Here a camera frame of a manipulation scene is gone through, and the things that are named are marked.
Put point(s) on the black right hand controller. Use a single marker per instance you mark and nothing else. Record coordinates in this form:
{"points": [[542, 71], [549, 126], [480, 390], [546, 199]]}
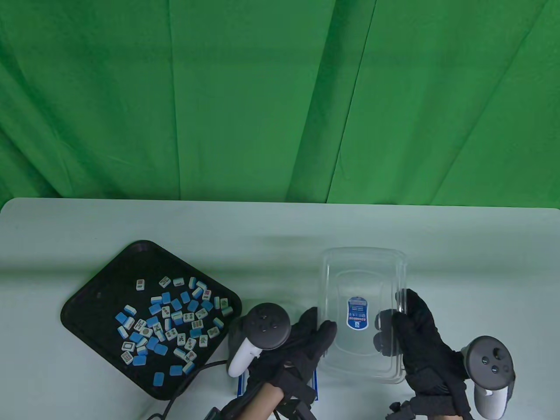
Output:
{"points": [[490, 361]]}

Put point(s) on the clear box with blue clips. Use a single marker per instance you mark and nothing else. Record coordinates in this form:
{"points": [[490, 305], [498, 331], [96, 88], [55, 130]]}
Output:
{"points": [[241, 385]]}

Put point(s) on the person's left hand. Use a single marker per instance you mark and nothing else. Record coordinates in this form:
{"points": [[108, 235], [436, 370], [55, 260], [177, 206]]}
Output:
{"points": [[302, 345]]}

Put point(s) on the clear plastic lid with label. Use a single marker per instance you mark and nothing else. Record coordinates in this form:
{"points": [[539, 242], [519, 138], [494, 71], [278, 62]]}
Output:
{"points": [[358, 271]]}

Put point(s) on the green backdrop cloth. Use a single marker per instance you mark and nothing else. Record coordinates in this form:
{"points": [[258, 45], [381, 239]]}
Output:
{"points": [[262, 87]]}

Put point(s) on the black plastic tray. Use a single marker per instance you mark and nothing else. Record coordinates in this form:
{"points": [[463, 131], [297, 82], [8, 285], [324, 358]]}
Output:
{"points": [[100, 280]]}

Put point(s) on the pile of blue mahjong tiles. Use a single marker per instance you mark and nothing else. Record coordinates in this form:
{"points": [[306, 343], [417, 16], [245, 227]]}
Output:
{"points": [[175, 306]]}

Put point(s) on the person's right hand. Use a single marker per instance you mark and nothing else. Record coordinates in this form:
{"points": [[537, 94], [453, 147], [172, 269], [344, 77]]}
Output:
{"points": [[420, 350]]}

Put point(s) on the person's left forearm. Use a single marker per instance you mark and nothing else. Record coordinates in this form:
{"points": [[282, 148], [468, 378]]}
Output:
{"points": [[258, 404]]}

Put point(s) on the black hand controller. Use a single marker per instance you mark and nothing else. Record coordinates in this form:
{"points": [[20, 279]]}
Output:
{"points": [[267, 326], [490, 361]]}

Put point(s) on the black left hand controller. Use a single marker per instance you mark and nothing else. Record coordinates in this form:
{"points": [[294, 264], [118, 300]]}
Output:
{"points": [[267, 326]]}

